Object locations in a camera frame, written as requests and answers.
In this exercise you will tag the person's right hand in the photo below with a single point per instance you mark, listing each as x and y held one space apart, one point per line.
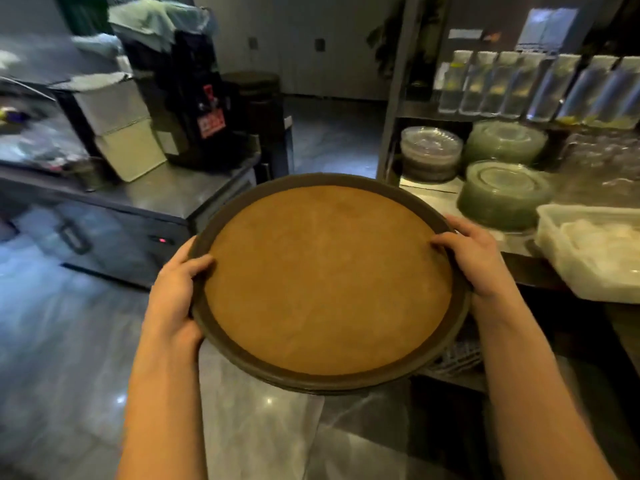
477 262

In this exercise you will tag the person's left hand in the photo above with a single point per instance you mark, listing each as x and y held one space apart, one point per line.
167 299

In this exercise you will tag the person's right thumb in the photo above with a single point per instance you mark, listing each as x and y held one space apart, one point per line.
446 239

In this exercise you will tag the person's left thumb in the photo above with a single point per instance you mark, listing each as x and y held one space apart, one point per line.
200 264

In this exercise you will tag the round brown serving tray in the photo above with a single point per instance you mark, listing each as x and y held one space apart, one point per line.
327 279

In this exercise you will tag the person's left forearm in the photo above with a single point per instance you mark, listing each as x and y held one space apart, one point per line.
162 409

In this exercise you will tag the person's right forearm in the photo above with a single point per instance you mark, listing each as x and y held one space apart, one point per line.
530 394

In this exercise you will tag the large stack of green plates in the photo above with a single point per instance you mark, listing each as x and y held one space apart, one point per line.
502 194

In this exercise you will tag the stainless steel counter cabinet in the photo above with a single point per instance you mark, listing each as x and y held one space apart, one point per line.
125 214

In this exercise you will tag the small stack of green plates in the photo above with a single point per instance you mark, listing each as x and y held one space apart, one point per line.
504 142

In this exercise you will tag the cream paper box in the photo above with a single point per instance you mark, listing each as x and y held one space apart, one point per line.
131 150

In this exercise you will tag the white plastic container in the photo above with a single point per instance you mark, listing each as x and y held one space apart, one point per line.
595 249

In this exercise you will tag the black trash bin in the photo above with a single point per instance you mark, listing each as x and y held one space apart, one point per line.
260 119

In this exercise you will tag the dark metal shelf unit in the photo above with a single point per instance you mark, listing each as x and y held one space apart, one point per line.
400 84

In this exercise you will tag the black beverage machine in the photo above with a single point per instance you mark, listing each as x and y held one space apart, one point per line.
185 99

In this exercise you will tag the group of clear glassware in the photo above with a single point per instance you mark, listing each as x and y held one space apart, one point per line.
600 167

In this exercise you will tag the white paper box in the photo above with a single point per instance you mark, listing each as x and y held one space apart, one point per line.
110 107

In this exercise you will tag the row of clear glass bottles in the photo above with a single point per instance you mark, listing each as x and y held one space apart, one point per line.
545 87

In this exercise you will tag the white sign card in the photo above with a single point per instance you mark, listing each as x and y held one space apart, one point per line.
546 29

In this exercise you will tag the pale green cloth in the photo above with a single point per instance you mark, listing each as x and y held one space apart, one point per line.
155 19

